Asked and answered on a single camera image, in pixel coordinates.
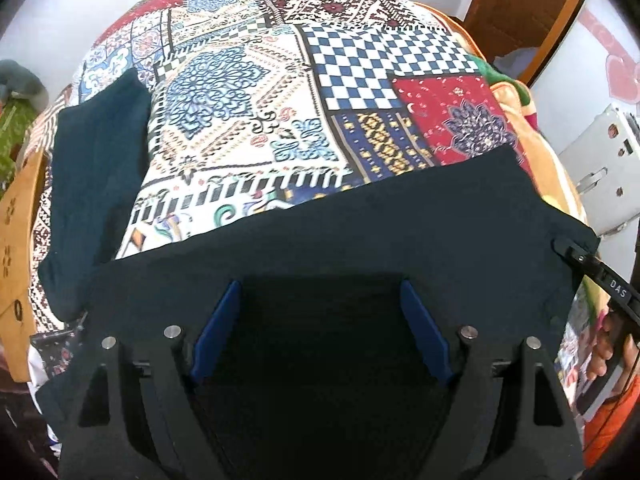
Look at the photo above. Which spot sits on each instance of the green cloth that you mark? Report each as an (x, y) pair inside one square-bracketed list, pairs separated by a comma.
[(12, 135)]

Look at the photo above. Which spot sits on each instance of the dark floral cloth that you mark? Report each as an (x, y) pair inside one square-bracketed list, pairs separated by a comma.
[(55, 355)]

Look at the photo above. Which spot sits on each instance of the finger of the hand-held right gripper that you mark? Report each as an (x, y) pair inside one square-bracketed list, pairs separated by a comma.
[(575, 252)]

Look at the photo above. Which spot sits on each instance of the pale blue cloth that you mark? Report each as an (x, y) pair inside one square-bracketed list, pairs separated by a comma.
[(515, 65)]

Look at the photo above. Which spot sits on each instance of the person's right forearm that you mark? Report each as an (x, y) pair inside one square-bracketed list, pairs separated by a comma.
[(612, 425)]

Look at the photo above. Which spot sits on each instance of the grey metal appliance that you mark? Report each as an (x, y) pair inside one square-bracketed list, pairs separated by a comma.
[(605, 160)]

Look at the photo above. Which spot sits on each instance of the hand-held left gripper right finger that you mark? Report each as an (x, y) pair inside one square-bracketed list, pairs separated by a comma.
[(426, 332)]

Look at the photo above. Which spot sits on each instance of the dark navy pants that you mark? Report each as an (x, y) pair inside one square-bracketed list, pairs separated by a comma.
[(360, 230)]

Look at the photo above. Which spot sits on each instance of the patchwork printed blanket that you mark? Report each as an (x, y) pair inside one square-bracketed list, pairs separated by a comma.
[(250, 110)]

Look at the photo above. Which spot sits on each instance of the person's right hand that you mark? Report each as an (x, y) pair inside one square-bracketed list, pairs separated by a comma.
[(602, 350)]

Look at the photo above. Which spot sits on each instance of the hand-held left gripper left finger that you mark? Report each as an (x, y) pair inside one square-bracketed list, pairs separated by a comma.
[(216, 332)]

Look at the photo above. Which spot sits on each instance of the grey plush toy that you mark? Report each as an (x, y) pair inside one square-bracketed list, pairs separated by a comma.
[(20, 82)]

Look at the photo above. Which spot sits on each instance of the brown wooden door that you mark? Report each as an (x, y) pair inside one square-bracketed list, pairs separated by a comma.
[(515, 10)]

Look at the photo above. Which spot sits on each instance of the pink heart wall sticker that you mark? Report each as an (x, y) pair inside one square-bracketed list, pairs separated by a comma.
[(622, 67)]

